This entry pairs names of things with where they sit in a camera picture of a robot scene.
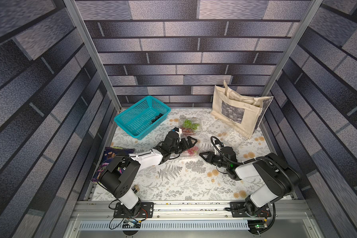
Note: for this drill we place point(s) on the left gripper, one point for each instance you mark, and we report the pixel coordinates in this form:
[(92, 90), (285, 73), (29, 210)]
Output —
[(187, 146)]

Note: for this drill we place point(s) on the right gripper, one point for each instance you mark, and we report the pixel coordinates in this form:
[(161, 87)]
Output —
[(213, 157)]

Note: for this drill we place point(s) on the red grape bunch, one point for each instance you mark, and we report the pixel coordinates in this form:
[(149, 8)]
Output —
[(188, 131), (193, 151)]

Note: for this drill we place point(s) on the green grape bunch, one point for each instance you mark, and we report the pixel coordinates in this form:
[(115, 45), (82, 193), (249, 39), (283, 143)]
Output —
[(190, 124)]

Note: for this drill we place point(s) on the clear clamshell container front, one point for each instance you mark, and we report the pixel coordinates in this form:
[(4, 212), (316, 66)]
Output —
[(194, 119)]

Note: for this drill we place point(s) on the clear clamshell container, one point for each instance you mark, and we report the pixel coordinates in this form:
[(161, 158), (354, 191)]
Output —
[(201, 146), (194, 119)]

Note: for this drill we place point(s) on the teal plastic basket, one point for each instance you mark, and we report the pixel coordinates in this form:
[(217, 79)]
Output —
[(136, 120)]

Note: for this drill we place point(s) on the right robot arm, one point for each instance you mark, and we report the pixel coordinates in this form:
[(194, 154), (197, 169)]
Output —
[(278, 176)]

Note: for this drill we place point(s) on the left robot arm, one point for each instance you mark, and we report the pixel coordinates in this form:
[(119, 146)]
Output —
[(117, 178)]

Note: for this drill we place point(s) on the black grape bunch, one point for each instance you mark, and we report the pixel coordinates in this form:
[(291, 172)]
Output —
[(156, 118)]

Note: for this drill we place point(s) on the floral tablecloth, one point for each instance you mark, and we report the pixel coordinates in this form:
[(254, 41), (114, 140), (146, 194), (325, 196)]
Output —
[(194, 179)]

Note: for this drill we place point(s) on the beige canvas tote bag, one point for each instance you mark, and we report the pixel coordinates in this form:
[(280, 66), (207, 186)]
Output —
[(242, 113)]

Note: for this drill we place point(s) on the small bottle beige cap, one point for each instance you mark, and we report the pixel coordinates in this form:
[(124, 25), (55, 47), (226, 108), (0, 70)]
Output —
[(135, 188)]

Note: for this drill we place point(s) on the purple snack bag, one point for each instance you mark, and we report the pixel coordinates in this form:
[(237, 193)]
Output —
[(108, 155)]

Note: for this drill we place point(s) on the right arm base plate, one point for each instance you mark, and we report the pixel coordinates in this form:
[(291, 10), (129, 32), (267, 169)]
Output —
[(239, 209)]

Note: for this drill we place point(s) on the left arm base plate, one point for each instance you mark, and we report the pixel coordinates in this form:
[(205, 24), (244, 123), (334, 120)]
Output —
[(142, 210)]

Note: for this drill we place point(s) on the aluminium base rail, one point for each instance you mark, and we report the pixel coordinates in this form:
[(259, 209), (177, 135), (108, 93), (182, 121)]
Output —
[(194, 219)]

